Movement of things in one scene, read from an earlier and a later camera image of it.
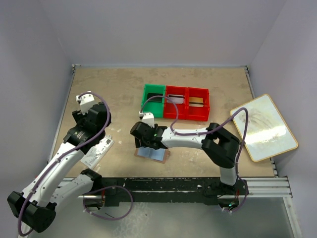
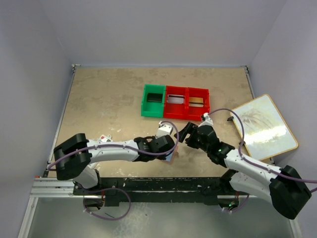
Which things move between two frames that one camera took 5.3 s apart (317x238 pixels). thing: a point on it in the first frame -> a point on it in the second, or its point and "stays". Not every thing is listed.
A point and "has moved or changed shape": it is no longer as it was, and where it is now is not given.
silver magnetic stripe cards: (176, 98) stays
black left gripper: (79, 117) -> (161, 157)
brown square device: (159, 155) has moved or changed shape
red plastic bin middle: (170, 111) stays
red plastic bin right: (198, 113) stays
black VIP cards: (158, 99) stays
